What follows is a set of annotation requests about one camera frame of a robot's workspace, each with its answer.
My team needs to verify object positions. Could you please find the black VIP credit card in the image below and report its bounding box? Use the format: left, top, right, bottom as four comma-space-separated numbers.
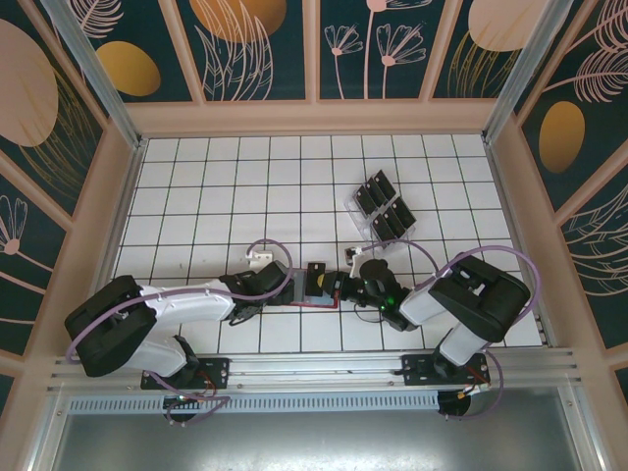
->
355, 184, 380, 216
382, 203, 408, 235
370, 211, 397, 242
392, 195, 419, 226
363, 177, 390, 207
372, 170, 398, 198
305, 263, 328, 298

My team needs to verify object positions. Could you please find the red leather card holder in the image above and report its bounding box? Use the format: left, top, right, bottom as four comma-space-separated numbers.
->
292, 267, 342, 311

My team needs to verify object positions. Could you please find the tray of black parts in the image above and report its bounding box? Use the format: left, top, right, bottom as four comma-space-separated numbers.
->
342, 169, 419, 252

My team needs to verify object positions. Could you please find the grey metal sheet shelf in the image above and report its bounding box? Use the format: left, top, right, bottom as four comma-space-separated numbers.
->
28, 411, 604, 471

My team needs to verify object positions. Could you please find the thin black cable loop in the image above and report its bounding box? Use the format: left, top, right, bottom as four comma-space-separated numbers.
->
351, 302, 390, 326

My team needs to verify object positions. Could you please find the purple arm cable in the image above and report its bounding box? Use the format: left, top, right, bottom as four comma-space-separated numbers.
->
65, 238, 294, 427
360, 238, 544, 422

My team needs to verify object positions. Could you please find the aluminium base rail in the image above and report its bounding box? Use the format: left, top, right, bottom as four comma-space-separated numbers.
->
46, 346, 583, 393

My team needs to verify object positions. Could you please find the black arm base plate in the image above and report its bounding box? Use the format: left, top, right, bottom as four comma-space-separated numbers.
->
140, 357, 232, 393
400, 352, 492, 390

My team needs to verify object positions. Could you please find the grey slotted cable duct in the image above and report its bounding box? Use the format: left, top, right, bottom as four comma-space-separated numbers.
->
63, 391, 442, 414

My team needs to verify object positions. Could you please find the black round cable grommet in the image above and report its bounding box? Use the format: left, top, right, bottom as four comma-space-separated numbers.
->
435, 391, 476, 422
163, 399, 198, 428

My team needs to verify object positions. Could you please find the aluminium table edge rail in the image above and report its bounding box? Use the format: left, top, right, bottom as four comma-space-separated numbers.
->
73, 139, 148, 357
484, 139, 558, 350

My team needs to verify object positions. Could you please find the aluminium frame post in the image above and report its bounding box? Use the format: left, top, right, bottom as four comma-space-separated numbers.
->
482, 0, 590, 144
41, 0, 148, 151

